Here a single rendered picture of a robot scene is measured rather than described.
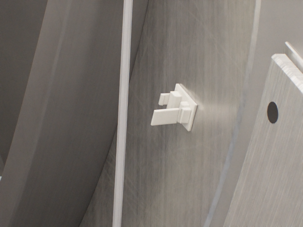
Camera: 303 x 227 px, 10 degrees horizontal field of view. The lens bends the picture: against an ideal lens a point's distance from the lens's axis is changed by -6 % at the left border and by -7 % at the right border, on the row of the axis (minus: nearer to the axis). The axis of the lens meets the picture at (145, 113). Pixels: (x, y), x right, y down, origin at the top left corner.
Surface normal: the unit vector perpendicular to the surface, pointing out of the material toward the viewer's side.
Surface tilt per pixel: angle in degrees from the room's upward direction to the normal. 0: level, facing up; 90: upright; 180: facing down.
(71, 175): 126
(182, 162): 90
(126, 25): 94
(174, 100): 107
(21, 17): 69
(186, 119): 115
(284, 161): 90
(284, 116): 90
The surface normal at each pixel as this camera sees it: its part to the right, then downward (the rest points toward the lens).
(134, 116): -0.88, 0.04
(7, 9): 0.44, -0.28
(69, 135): 0.39, 0.61
